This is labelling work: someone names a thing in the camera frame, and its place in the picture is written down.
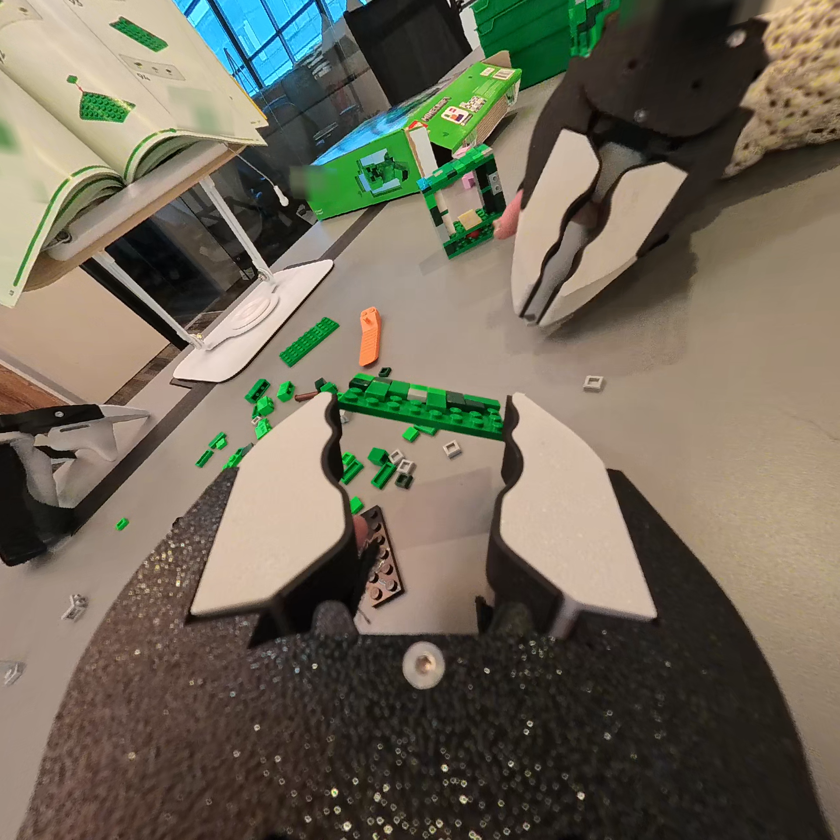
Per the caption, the person's right forearm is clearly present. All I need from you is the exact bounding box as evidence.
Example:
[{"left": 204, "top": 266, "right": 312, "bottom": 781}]
[{"left": 722, "top": 0, "right": 840, "bottom": 179}]

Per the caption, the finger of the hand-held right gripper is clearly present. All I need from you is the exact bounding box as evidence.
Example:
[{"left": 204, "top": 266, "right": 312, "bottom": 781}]
[
  {"left": 511, "top": 128, "right": 601, "bottom": 322},
  {"left": 533, "top": 163, "right": 690, "bottom": 328}
]

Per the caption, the narrow green lego plate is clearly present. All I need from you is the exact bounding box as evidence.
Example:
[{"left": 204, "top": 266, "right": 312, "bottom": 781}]
[{"left": 279, "top": 317, "right": 341, "bottom": 367}]

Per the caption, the black lego plate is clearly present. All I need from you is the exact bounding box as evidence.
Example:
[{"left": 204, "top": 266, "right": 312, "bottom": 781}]
[{"left": 357, "top": 505, "right": 405, "bottom": 608}]

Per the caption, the person's right hand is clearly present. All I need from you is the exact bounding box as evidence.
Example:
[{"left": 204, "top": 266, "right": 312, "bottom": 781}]
[{"left": 493, "top": 190, "right": 527, "bottom": 239}]

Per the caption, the green lego box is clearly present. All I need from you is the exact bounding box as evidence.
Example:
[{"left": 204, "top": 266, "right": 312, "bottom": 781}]
[{"left": 289, "top": 51, "right": 522, "bottom": 221}]

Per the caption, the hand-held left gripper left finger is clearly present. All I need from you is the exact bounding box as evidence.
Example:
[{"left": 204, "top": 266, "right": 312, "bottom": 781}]
[{"left": 189, "top": 394, "right": 361, "bottom": 643}]

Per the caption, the orange brick separator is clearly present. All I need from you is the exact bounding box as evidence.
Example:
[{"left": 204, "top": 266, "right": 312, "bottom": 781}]
[{"left": 358, "top": 307, "right": 383, "bottom": 367}]

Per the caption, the white book stand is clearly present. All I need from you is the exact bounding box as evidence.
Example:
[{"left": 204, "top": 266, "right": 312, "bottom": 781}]
[{"left": 26, "top": 141, "right": 336, "bottom": 383}]

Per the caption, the green lego baseplate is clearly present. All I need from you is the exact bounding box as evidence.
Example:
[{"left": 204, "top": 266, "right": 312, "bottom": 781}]
[{"left": 338, "top": 373, "right": 506, "bottom": 441}]

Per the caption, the large green lego build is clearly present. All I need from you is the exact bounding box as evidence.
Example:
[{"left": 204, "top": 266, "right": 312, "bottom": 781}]
[{"left": 472, "top": 0, "right": 618, "bottom": 90}]

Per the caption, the large blue-lit window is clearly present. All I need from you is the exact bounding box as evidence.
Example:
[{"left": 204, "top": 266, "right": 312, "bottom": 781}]
[{"left": 174, "top": 0, "right": 368, "bottom": 93}]

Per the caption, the pile of small lego pieces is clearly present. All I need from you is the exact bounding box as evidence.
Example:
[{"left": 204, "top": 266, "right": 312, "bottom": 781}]
[{"left": 196, "top": 377, "right": 464, "bottom": 517}]

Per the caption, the white stand cable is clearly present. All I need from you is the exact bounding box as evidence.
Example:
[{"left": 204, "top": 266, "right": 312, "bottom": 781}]
[{"left": 230, "top": 147, "right": 290, "bottom": 206}]

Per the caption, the open instruction booklet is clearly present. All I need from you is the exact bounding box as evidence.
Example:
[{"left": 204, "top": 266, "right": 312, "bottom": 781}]
[{"left": 0, "top": 0, "right": 270, "bottom": 309}]

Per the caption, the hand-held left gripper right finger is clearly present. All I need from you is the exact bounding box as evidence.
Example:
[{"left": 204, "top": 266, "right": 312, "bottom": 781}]
[{"left": 486, "top": 392, "right": 658, "bottom": 640}]

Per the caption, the small green lego model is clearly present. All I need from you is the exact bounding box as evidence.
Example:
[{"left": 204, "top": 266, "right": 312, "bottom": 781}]
[{"left": 416, "top": 143, "right": 506, "bottom": 261}]

